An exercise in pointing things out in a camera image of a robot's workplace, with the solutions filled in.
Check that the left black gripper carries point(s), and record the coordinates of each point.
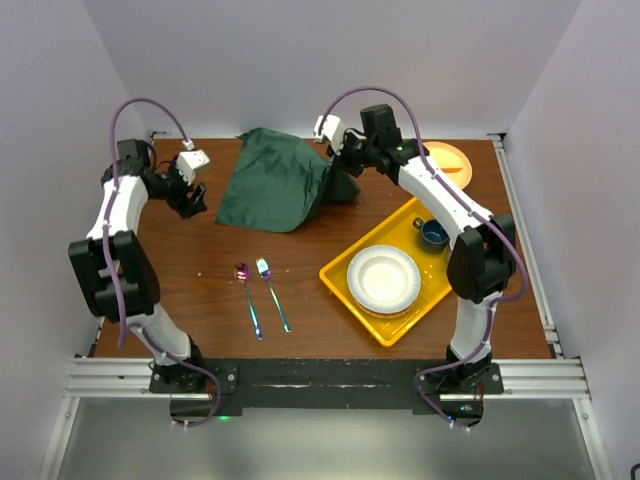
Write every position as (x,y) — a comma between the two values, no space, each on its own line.
(185,206)

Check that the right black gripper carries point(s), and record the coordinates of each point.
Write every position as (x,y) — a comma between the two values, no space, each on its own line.
(341,159)

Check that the dark green cloth napkin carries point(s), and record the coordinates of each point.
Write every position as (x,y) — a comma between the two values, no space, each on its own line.
(280,183)

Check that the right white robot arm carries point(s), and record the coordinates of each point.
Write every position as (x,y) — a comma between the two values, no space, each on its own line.
(483,255)

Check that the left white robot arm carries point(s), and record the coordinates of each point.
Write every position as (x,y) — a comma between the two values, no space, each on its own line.
(116,277)

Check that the iridescent metal spoon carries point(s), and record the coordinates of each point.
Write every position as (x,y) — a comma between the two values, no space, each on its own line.
(241,274)

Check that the yellow plastic tray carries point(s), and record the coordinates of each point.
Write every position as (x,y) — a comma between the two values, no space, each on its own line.
(396,230)

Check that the orange round plate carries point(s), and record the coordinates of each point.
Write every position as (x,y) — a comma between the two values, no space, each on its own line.
(447,155)

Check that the dark blue mug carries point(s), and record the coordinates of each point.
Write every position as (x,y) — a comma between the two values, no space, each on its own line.
(432,236)

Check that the iridescent metal fork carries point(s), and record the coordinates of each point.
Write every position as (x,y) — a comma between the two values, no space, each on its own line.
(266,275)

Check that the white ceramic plate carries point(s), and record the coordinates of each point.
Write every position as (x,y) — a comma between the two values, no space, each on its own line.
(384,280)

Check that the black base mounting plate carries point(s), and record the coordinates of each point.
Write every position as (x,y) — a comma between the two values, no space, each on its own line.
(233,386)

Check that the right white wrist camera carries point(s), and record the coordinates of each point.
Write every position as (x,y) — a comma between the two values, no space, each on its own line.
(330,130)

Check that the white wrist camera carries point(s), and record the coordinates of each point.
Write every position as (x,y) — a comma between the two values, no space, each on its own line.
(330,130)
(191,161)

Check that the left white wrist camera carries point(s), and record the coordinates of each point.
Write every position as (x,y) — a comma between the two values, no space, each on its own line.
(191,161)

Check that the aluminium front frame rail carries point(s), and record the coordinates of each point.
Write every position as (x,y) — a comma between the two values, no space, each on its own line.
(522,379)

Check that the aluminium frame rail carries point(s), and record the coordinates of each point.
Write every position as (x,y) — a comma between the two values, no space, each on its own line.
(549,327)
(522,379)

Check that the aluminium right frame rail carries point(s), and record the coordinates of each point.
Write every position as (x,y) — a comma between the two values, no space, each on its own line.
(549,327)

